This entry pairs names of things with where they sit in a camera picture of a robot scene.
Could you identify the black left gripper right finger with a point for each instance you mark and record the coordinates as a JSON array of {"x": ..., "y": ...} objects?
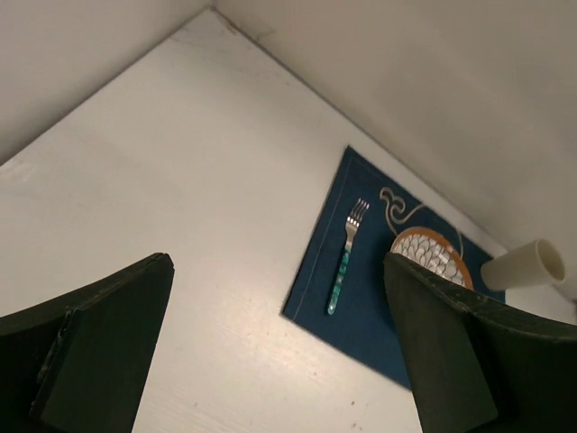
[{"x": 476, "y": 364}]

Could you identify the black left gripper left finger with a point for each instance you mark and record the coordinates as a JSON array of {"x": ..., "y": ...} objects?
[{"x": 79, "y": 362}]

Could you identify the beige paper cup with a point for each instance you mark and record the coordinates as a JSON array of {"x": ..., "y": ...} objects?
[{"x": 534, "y": 264}]

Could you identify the floral plate with orange rim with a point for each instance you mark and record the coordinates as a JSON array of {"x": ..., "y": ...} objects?
[{"x": 432, "y": 251}]

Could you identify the dark blue cloth napkin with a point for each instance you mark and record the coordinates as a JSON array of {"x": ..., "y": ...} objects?
[{"x": 361, "y": 326}]

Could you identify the silver fork teal handle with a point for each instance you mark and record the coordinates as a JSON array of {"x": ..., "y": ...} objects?
[{"x": 352, "y": 224}]

